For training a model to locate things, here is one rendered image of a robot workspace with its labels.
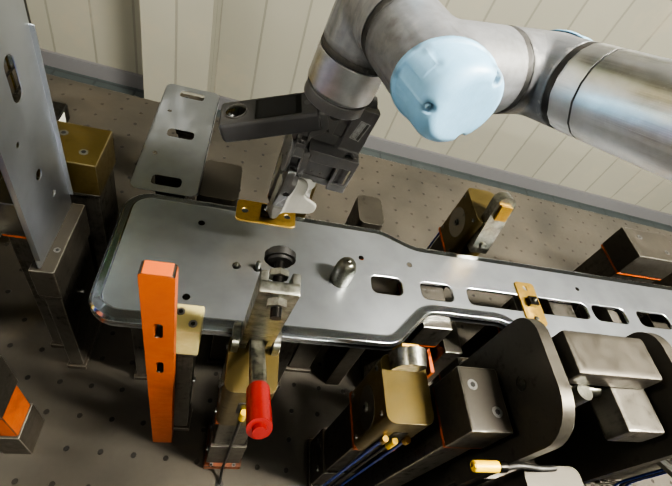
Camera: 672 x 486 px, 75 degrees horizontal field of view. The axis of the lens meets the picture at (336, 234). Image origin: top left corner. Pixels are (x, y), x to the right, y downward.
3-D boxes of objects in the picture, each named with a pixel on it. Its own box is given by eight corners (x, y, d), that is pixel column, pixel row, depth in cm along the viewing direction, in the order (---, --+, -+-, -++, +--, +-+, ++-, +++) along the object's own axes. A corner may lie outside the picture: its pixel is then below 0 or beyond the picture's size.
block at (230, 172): (230, 247, 101) (245, 155, 81) (223, 291, 94) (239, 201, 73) (197, 243, 100) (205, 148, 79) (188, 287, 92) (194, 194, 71)
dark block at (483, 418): (370, 459, 80) (496, 368, 49) (374, 504, 76) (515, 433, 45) (344, 459, 79) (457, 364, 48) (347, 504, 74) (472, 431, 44)
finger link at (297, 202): (303, 239, 61) (327, 191, 55) (262, 230, 59) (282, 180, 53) (303, 223, 63) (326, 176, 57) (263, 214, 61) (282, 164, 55)
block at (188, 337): (192, 410, 77) (205, 305, 50) (189, 431, 75) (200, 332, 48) (171, 409, 76) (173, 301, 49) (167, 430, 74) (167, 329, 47)
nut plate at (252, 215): (295, 209, 64) (296, 204, 64) (294, 229, 62) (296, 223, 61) (237, 200, 62) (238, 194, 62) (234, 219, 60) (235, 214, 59)
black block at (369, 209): (337, 272, 106) (380, 187, 84) (339, 308, 99) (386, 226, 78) (316, 270, 105) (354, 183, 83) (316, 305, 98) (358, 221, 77)
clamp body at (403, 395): (339, 441, 81) (426, 357, 54) (342, 510, 74) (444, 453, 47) (305, 440, 79) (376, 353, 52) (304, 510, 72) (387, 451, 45)
